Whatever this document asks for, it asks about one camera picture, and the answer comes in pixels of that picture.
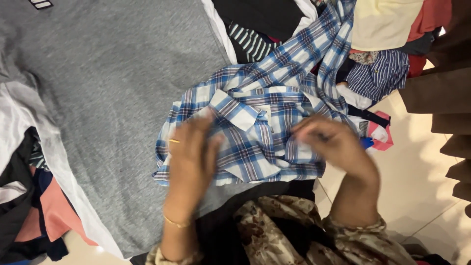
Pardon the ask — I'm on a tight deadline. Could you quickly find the gold bangle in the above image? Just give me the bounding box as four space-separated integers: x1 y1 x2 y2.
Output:
163 215 192 229

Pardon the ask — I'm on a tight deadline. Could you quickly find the heap of dark and coral clothes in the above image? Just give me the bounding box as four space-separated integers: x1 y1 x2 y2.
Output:
0 127 99 265

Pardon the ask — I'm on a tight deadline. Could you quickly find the pink white black garment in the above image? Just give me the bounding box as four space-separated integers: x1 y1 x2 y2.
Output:
348 105 394 154

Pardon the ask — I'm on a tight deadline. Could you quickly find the black garment with white trim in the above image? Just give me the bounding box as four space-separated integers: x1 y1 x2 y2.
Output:
202 0 319 65

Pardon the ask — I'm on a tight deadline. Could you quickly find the pale yellow garment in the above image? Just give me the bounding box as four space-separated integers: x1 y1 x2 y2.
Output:
351 0 424 51

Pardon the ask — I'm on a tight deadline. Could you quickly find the brown curtain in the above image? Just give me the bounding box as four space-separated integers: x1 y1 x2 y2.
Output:
399 0 471 218

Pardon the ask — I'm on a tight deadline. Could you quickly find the grey t-shirt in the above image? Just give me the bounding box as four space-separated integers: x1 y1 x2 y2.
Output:
0 0 258 260

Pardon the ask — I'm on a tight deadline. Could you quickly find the black cloth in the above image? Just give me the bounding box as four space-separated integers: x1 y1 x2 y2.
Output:
130 180 316 265

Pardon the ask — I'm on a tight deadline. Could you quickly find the black white striped garment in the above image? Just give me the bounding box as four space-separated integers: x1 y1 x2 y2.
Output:
226 23 283 64

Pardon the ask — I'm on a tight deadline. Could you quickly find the person's left hand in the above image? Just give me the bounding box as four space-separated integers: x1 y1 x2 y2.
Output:
167 115 224 214

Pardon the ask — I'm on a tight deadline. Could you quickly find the blue white striped shirt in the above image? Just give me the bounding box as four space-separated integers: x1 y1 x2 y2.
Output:
346 50 410 102

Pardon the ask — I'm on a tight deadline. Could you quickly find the coral red garment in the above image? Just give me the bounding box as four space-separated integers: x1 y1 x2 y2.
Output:
406 0 452 43

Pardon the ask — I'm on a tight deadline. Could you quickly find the person's right hand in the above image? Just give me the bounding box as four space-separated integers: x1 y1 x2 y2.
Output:
291 115 379 181

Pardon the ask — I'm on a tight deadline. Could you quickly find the blue white plaid shirt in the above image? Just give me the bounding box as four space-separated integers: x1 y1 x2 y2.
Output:
152 0 357 187

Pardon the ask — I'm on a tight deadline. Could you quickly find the person's floral patterned clothing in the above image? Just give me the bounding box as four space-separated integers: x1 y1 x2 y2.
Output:
145 195 418 265

